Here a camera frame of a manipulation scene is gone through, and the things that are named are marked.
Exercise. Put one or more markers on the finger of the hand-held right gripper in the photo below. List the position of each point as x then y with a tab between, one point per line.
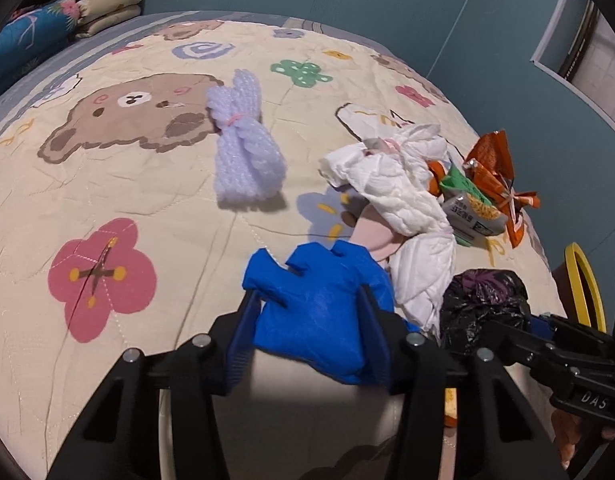
572	327
512	342

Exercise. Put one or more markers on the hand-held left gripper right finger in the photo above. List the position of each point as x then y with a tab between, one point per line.
386	362

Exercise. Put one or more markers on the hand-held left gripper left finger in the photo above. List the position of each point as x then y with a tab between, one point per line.
239	357

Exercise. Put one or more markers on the yellow rimmed bin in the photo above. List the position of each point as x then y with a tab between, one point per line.
587	280

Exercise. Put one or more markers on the black plastic bag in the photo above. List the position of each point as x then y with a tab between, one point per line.
477	300

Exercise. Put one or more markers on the blue rubber glove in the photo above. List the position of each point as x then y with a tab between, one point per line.
312	320

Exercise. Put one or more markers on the person's right hand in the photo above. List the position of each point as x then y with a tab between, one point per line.
565	435

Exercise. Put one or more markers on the pink cloth piece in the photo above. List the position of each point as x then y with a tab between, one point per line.
372	240

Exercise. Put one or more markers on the green grey snack packet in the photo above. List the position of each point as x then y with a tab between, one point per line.
470	210

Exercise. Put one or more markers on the orange snack wrapper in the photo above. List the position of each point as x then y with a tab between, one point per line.
492	165

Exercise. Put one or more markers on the small orange object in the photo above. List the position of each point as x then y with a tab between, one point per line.
436	177

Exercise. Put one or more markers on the purple foam net bundle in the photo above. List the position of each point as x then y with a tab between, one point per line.
242	160

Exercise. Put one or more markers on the printed bear blanket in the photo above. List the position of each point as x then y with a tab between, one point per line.
137	185

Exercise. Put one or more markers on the pink rubber band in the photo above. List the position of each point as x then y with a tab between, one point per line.
235	119

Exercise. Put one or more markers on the blue floral pillow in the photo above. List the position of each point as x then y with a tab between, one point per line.
32	35

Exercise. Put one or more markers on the window with white frame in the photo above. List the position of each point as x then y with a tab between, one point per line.
582	45

